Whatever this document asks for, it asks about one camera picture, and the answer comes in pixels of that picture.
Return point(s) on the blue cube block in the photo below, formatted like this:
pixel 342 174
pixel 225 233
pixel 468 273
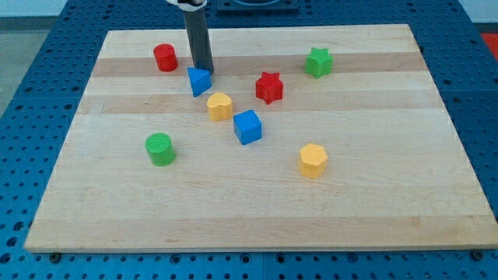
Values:
pixel 247 127

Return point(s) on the yellow hexagon block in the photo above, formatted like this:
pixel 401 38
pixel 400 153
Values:
pixel 313 160

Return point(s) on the green cylinder block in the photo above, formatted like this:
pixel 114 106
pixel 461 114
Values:
pixel 160 149

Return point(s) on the red cylinder block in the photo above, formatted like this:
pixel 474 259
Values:
pixel 165 56

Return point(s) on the green star block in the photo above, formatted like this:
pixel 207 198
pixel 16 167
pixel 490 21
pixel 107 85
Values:
pixel 319 62

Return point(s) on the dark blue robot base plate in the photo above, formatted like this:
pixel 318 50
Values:
pixel 256 5

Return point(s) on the red star block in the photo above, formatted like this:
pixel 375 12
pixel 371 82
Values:
pixel 269 87

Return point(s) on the wooden board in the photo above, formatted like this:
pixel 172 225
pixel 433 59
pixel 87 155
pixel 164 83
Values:
pixel 397 176

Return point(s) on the yellow heart block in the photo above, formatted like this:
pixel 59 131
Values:
pixel 220 107

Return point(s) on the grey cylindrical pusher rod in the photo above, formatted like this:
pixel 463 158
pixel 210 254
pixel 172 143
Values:
pixel 198 38

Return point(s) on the blue triangle block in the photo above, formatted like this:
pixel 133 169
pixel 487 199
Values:
pixel 200 81

